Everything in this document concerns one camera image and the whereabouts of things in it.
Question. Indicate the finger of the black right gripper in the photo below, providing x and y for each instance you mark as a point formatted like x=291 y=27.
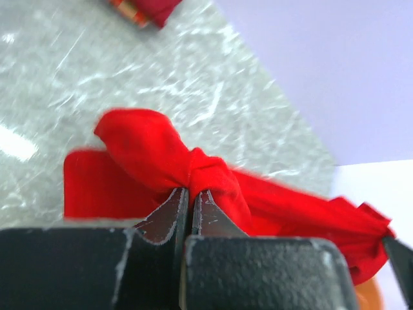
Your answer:
x=400 y=257

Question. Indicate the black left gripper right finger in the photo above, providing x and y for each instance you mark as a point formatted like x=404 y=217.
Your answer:
x=224 y=268

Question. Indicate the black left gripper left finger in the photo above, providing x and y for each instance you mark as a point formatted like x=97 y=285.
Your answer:
x=97 y=267

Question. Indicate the bright red t-shirt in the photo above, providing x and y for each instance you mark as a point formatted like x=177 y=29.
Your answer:
x=144 y=160

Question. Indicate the orange plastic basket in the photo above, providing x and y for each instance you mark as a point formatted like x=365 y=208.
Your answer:
x=369 y=295

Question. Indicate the folded patterned orange shirt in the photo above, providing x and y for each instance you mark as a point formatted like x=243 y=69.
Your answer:
x=130 y=11

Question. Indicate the folded dark red shirt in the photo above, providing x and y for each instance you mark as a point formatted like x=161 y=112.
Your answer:
x=158 y=11

